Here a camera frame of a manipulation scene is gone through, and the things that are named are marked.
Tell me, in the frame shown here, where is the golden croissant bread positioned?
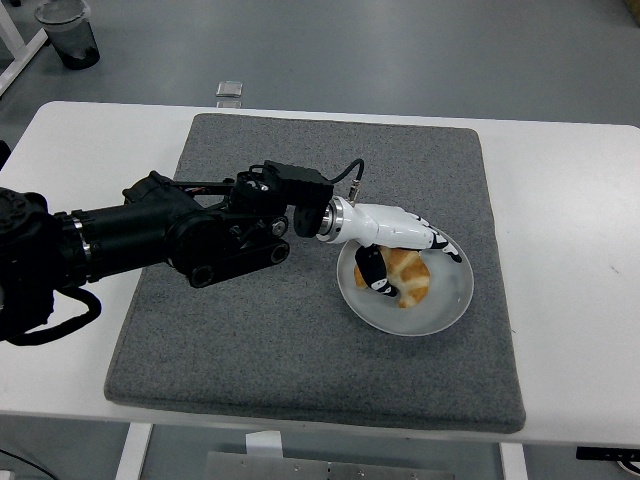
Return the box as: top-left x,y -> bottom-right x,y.
353,245 -> 431,309

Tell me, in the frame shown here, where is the white furniture frame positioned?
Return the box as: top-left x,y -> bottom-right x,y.
0,0 -> 49,99

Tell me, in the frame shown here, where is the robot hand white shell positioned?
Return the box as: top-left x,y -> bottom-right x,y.
342,199 -> 464,300

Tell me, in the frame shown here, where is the white table leg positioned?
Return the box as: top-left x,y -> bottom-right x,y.
498,442 -> 527,480
113,423 -> 154,480

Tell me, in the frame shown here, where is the thin black floor cable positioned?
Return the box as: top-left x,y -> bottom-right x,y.
0,447 -> 54,480

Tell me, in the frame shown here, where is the black table control panel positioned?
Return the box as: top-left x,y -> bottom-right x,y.
575,444 -> 640,462

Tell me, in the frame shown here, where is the grey felt mat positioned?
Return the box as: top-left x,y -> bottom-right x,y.
103,112 -> 527,434

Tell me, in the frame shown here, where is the pale grey round plate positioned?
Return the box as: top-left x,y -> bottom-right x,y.
336,219 -> 476,337

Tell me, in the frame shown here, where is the white bracket under table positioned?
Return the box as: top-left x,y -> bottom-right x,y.
244,430 -> 285,457

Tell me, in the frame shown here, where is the bin with black bag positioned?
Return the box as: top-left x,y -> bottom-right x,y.
34,0 -> 101,70

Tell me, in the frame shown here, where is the grey metal plate with screws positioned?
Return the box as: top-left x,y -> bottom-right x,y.
203,450 -> 437,480

